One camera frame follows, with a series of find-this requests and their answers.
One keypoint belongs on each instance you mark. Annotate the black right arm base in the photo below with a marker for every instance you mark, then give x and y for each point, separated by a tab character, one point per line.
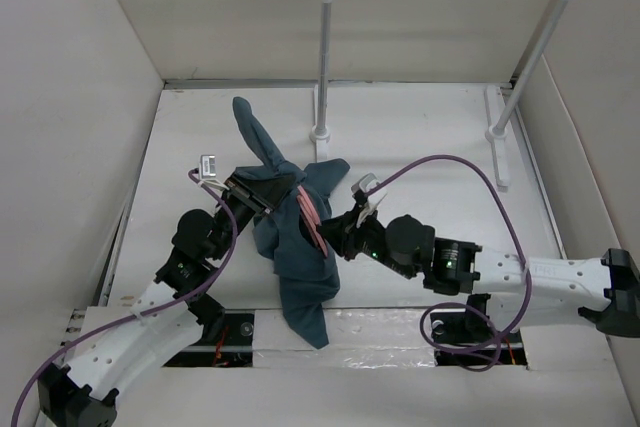
457	329

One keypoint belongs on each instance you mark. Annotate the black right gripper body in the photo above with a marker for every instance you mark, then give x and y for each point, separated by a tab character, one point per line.
370	237

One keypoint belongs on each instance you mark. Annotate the white metal clothes rack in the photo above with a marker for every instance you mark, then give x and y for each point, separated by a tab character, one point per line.
493	42

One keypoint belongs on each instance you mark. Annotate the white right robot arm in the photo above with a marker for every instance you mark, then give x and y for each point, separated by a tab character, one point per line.
602	292

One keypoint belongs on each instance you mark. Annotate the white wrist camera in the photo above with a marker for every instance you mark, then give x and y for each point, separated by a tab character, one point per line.
368	194
206	173

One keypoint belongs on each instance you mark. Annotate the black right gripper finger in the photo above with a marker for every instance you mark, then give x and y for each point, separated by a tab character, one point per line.
334	229
330	247

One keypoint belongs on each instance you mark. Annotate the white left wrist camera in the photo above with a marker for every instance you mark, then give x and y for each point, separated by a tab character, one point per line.
206	173

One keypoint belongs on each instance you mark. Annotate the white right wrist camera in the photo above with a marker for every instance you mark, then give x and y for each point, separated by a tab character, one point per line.
368	194

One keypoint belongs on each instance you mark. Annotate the blue t shirt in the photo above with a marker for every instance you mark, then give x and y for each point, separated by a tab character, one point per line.
306	279

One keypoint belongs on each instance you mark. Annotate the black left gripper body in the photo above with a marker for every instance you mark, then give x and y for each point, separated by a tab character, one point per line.
246	195

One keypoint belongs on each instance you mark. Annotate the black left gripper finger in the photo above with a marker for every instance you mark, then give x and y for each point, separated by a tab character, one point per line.
273	192
250	178

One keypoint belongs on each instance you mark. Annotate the pink plastic hanger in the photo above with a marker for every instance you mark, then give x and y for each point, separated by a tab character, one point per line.
311	219

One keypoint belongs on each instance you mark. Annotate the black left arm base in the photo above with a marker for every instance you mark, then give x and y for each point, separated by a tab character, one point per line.
231	348

